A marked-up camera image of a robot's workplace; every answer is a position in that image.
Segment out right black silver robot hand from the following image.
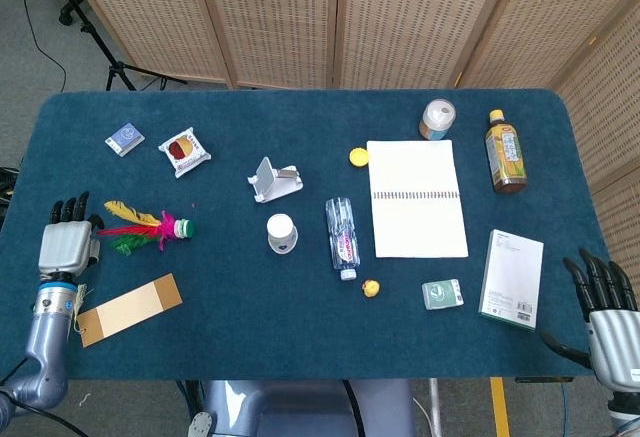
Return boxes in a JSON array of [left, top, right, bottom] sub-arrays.
[[539, 248, 640, 393]]

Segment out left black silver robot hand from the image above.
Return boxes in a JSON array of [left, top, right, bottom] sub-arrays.
[[38, 191, 106, 278]]

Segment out colourful feather shuttlecock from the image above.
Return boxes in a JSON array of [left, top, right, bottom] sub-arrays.
[[95, 200, 196, 257]]

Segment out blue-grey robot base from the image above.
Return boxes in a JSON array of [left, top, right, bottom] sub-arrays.
[[174, 379, 419, 437]]

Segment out black tripod stand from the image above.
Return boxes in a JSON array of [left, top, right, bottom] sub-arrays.
[[39, 0, 189, 92]]

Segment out white folding phone stand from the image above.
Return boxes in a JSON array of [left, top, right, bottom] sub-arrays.
[[247, 156, 304, 204]]

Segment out tan cream bookmark with tassel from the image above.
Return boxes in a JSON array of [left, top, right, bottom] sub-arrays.
[[73, 272, 184, 349]]

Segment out small blue card box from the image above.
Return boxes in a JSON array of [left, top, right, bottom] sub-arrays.
[[104, 122, 146, 158]]

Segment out flat white product box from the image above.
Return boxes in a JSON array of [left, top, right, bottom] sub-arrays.
[[478, 228, 545, 332]]

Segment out white snack packet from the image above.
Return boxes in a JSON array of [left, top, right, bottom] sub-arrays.
[[158, 126, 212, 179]]

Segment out green tissue pack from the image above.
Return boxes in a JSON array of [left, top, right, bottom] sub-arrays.
[[421, 278, 465, 311]]

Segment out metal table leg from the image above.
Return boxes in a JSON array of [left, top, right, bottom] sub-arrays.
[[428, 379, 444, 437]]

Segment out dark blue table mat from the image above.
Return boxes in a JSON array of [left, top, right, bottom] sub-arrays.
[[0, 89, 626, 382]]

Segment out brown tea bottle yellow cap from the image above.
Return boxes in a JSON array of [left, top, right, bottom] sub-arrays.
[[484, 109, 529, 194]]

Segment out black chair caster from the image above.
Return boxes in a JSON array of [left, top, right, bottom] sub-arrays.
[[58, 0, 81, 26]]

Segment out open white spiral notebook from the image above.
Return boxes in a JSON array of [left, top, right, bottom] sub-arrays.
[[366, 139, 470, 259]]

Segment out clear plastic water bottle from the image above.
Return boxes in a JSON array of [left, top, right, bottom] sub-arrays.
[[325, 197, 361, 282]]

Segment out white-lidded clear jar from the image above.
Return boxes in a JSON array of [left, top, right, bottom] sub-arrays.
[[418, 98, 457, 141]]

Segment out wooden rattan folding screen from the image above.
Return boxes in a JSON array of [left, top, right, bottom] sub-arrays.
[[59, 0, 640, 308]]

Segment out thin black floor cable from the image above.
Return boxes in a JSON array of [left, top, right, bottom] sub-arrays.
[[8, 0, 68, 94]]

